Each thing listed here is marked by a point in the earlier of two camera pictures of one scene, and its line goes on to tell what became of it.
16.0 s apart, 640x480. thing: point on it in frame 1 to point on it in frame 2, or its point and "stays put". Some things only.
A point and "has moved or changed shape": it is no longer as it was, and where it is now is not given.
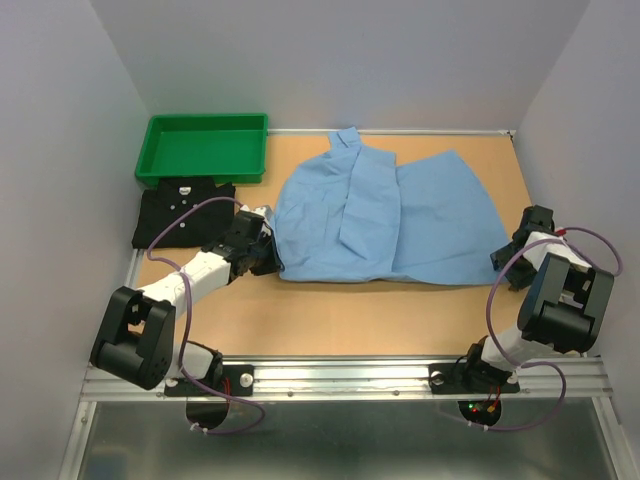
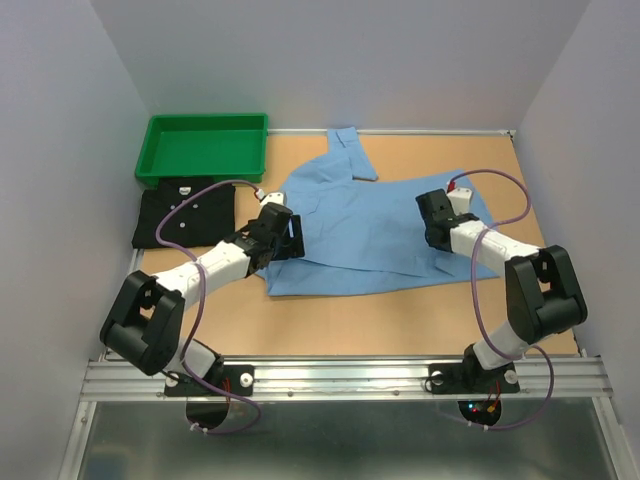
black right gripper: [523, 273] to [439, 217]
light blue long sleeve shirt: [352, 213] has moved or changed shape
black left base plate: [236, 380] stays put
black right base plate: [453, 379] stays put
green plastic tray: [230, 147] stays put
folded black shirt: [210, 224] stays put
